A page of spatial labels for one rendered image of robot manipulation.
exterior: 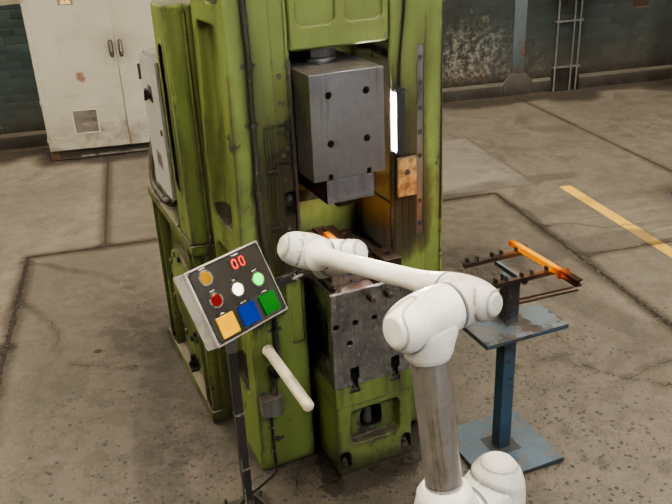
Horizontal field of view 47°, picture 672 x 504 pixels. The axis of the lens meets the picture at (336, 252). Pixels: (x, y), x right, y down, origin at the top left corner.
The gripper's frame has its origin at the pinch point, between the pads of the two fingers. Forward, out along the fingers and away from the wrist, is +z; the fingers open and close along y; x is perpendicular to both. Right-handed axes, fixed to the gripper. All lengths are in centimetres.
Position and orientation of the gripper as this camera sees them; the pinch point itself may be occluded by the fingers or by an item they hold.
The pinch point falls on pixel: (283, 280)
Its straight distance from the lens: 270.3
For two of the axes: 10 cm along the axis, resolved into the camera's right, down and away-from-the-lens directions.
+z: -6.4, 2.5, 7.3
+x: -4.2, -9.1, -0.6
